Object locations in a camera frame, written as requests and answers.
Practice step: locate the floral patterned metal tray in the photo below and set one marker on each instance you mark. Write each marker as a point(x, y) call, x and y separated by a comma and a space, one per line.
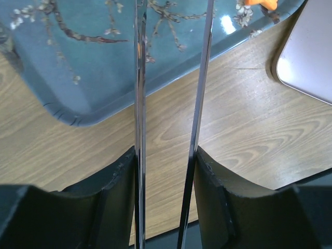
point(77, 57)

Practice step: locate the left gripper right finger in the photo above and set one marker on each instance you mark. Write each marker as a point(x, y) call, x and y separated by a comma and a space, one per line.
point(234, 212)

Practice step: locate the brown translucent box lid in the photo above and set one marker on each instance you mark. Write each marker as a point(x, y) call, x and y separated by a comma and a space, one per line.
point(304, 62)

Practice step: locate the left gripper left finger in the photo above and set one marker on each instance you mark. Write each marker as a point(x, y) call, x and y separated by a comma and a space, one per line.
point(95, 212)

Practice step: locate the orange fish cookie bottom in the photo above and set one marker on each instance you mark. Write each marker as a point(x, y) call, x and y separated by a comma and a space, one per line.
point(270, 5)

